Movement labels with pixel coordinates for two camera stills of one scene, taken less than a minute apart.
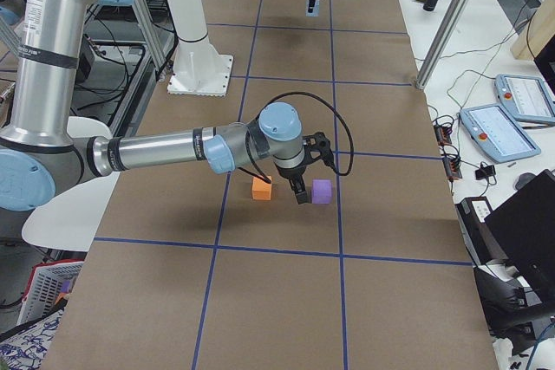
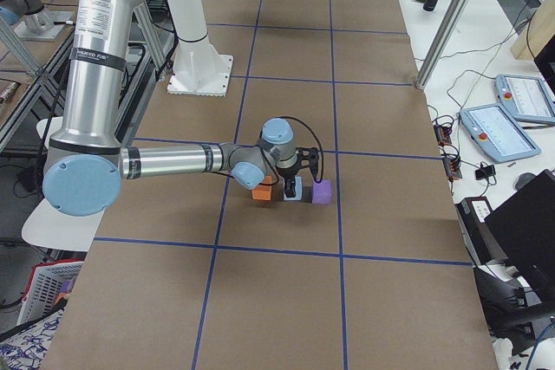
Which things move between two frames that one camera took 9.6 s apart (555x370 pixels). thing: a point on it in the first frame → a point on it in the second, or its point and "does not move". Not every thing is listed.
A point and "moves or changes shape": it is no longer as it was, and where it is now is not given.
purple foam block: (322, 191) does not move
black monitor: (524, 229) does not move
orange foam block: (262, 190) does not move
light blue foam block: (316, 9) moves or changes shape
